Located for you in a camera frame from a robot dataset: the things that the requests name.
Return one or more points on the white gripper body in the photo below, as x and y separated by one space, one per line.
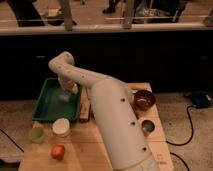
68 85

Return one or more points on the blue sponge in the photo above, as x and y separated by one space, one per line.
65 96

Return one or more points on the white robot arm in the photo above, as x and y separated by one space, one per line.
110 99

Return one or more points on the green plastic tray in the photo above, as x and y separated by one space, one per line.
50 107

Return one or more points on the wooden block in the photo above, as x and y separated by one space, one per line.
84 106

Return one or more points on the white round container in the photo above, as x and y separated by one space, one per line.
61 127

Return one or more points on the green plastic cup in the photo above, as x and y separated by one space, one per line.
36 135

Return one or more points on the orange fruit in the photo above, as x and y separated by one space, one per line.
57 152

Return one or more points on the dark red bowl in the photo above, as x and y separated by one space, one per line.
144 99

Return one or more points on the metal cup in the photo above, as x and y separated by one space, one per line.
148 127

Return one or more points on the wooden railing shelf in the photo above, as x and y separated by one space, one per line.
88 18

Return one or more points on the blue floor device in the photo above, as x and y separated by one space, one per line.
201 100

